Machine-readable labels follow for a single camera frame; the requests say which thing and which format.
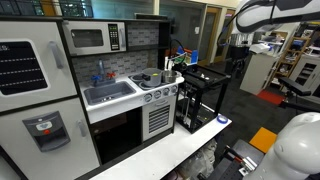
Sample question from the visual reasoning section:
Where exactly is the toy microwave oven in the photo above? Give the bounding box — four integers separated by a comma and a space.
62, 20, 128, 57

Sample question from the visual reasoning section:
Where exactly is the white toy oven door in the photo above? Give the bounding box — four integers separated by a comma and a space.
141, 94, 178, 142

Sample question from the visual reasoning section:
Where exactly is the wooden framed glass door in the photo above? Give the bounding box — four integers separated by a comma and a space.
213, 9, 236, 64
198, 5, 222, 67

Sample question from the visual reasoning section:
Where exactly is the white fridge door black window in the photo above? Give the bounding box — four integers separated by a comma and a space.
0, 20, 78, 114

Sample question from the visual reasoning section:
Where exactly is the white fridge door with dispenser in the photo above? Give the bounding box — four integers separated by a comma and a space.
0, 97, 101, 180

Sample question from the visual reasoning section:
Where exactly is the white cabinet with glass door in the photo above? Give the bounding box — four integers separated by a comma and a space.
288, 54, 320, 98

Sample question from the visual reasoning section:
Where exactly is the grey toy pot with lid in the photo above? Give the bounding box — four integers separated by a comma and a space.
141, 67, 163, 88

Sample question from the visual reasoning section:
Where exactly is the shiny steel pot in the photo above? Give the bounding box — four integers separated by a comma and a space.
162, 69, 181, 84

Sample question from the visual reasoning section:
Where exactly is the toy kitchen playset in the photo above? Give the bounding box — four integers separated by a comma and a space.
0, 14, 186, 180

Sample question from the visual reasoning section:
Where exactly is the grey toy sink basin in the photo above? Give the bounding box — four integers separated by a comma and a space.
83, 80, 137, 106

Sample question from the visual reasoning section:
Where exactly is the grey toy faucet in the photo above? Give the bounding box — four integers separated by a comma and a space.
90, 59, 117, 88

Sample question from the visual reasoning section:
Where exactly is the blue tape roll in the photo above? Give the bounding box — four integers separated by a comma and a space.
216, 114, 229, 125

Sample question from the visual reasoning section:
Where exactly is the flat rectangular box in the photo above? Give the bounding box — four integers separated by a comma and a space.
134, 12, 160, 20

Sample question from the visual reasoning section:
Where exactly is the grey crumpled cloth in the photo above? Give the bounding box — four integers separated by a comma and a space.
181, 139, 218, 180

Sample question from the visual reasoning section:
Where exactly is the plain white cabinet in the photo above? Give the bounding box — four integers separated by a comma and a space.
239, 43, 279, 96

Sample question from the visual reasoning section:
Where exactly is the orange and black bar clamp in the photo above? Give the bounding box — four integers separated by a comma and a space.
225, 145, 249, 168

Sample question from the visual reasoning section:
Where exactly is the black perforated breadboard plate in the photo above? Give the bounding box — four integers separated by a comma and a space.
213, 158, 248, 180

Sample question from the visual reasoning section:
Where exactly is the red floor mat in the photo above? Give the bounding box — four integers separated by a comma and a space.
256, 89, 286, 106

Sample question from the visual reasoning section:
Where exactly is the orange floor mat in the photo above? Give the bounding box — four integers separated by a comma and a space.
249, 126, 278, 154

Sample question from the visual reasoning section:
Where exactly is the wooden shelf unit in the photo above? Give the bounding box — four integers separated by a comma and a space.
266, 31, 303, 88

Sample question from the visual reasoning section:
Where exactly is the black metal stand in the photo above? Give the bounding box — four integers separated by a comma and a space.
277, 76, 320, 113

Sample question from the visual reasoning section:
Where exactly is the black wire rack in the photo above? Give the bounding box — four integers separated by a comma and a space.
166, 39, 232, 135

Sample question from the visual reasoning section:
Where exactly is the grey metal base plate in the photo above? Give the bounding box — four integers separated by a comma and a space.
208, 139, 266, 180

